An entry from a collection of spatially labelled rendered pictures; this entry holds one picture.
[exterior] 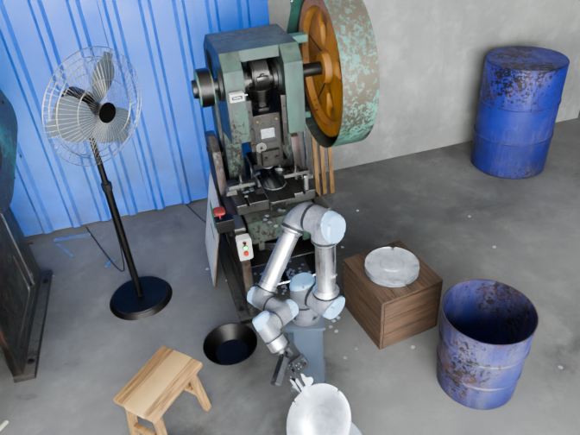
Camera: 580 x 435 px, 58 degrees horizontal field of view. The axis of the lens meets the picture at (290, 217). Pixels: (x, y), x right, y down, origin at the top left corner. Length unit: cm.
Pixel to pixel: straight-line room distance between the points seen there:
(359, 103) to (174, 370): 150
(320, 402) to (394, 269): 98
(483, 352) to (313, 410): 81
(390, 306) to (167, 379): 115
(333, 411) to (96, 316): 179
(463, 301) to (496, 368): 40
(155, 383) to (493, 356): 150
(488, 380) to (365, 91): 142
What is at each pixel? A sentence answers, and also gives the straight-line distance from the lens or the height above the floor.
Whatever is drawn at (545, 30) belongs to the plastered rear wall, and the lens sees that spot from 510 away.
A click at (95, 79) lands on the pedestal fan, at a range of 267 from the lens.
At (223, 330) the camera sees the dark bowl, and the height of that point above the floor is 5.
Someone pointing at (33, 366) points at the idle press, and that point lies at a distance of 331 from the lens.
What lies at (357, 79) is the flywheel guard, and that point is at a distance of 246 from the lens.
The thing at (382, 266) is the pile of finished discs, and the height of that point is 39.
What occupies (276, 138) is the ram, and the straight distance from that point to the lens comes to 279.
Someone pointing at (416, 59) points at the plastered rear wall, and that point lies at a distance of 445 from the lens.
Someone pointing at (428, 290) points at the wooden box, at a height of 32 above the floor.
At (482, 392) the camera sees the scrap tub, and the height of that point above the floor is 14.
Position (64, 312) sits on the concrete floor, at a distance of 360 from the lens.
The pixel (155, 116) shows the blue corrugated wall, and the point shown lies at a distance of 393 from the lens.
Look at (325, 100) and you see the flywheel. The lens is 293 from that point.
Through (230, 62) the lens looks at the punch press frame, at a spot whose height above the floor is 146.
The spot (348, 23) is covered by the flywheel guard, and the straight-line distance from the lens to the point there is 248.
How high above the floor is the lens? 226
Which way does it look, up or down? 35 degrees down
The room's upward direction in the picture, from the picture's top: 5 degrees counter-clockwise
